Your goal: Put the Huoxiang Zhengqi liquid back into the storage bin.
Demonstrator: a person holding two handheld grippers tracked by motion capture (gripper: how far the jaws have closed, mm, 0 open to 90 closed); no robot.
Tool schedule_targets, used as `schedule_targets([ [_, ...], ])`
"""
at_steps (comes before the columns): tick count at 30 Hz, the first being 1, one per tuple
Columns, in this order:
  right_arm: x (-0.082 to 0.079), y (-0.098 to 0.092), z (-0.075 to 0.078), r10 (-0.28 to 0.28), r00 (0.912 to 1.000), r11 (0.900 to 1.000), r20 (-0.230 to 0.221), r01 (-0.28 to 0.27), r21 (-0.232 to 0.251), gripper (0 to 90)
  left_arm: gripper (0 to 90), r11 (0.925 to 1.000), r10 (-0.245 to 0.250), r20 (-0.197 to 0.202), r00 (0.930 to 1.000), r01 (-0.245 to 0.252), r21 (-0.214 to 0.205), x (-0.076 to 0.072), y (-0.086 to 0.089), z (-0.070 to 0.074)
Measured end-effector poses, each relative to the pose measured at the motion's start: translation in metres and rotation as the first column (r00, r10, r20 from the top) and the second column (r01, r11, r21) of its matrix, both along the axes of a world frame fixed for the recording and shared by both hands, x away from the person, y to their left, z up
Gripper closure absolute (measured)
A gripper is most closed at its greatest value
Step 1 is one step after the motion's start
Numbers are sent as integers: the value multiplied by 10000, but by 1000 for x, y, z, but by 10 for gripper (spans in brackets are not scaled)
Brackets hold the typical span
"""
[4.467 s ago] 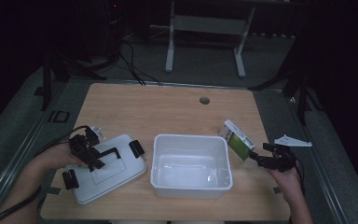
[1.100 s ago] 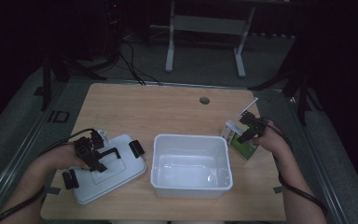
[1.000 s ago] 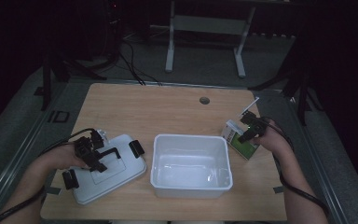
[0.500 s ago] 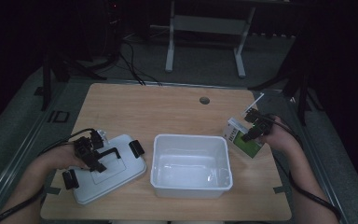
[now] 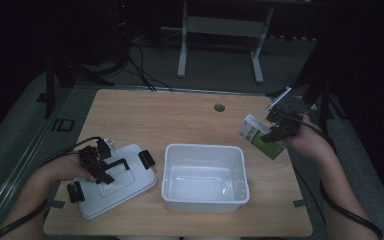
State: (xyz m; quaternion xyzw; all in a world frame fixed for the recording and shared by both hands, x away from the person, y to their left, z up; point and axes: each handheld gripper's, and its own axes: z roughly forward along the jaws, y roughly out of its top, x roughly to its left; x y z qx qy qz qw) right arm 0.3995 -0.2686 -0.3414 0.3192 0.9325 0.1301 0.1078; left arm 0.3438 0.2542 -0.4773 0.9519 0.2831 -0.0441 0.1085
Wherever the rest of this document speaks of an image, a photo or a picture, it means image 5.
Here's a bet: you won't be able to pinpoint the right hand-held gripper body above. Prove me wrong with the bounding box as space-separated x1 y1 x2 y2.
260 86 304 138

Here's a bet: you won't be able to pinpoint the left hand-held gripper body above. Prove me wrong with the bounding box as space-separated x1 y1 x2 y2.
77 136 117 176

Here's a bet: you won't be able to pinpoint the green and white medicine box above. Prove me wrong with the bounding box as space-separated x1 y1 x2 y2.
236 113 287 161

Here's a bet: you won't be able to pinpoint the white storage box lid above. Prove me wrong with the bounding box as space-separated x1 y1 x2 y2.
66 137 159 221

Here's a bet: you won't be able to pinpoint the white plastic storage box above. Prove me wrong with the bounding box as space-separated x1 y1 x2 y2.
160 143 251 215

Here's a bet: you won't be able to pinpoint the person's right hand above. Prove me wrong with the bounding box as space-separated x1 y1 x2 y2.
280 114 336 162

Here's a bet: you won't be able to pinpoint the person's left hand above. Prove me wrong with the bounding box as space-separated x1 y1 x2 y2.
37 151 96 184

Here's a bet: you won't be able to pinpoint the black tripod stand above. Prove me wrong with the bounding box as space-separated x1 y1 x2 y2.
265 63 348 136
42 49 116 120

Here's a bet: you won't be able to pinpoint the grey tape piece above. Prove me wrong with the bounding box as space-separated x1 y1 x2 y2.
292 198 314 209
47 198 67 210

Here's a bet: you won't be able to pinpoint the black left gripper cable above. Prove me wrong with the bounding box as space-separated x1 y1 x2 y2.
0 135 102 240

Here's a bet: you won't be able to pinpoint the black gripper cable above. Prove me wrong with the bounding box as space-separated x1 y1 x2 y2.
288 112 384 240
0 135 102 240

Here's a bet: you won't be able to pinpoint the black floor cables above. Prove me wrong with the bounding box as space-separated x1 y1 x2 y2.
125 42 175 93

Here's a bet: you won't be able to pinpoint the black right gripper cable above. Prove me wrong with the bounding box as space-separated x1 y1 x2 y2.
288 112 384 240

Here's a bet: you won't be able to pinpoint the white metal desk frame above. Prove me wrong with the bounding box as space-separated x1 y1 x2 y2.
176 0 277 85

